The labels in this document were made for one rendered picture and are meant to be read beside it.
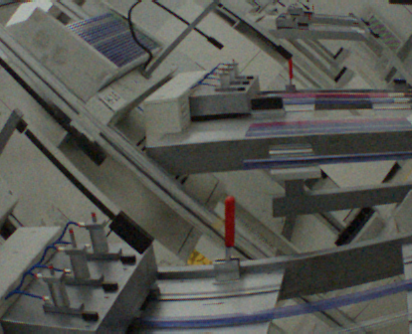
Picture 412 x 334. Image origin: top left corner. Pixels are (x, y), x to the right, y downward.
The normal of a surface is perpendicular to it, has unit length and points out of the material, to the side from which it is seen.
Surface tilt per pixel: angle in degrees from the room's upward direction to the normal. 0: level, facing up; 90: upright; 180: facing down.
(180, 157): 90
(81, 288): 43
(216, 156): 90
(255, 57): 90
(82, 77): 90
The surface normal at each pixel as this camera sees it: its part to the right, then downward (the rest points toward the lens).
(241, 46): -0.14, 0.22
